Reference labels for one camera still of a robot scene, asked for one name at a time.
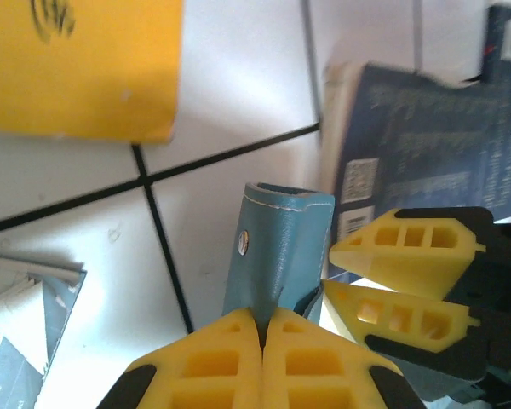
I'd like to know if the yellow book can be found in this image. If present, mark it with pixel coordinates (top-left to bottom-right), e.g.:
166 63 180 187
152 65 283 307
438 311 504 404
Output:
0 0 184 144

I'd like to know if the teal snap wallet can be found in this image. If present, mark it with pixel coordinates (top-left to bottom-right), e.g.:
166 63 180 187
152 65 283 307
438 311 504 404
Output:
221 181 337 337

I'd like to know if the dark blue book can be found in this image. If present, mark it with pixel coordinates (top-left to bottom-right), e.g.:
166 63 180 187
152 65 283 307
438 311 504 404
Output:
479 3 511 86

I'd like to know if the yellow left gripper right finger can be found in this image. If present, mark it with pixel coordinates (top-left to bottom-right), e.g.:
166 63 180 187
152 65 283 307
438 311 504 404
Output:
261 307 427 409

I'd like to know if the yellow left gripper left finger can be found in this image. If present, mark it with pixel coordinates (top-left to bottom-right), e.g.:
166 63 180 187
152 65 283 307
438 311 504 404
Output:
95 307 264 409

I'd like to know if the grey-blue notebook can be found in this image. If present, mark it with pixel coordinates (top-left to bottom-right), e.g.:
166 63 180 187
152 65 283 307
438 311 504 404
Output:
0 251 88 409

